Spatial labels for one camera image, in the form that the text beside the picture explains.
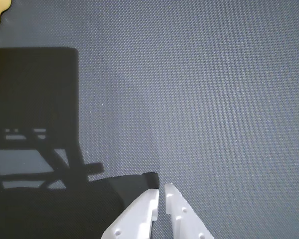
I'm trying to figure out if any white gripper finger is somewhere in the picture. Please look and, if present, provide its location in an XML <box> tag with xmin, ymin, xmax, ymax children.
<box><xmin>101</xmin><ymin>188</ymin><xmax>160</xmax><ymax>239</ymax></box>
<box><xmin>164</xmin><ymin>183</ymin><xmax>215</xmax><ymax>239</ymax></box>

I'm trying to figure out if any dark grey table mat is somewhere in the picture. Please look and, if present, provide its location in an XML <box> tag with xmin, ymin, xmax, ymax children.
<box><xmin>0</xmin><ymin>0</ymin><xmax>299</xmax><ymax>239</ymax></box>

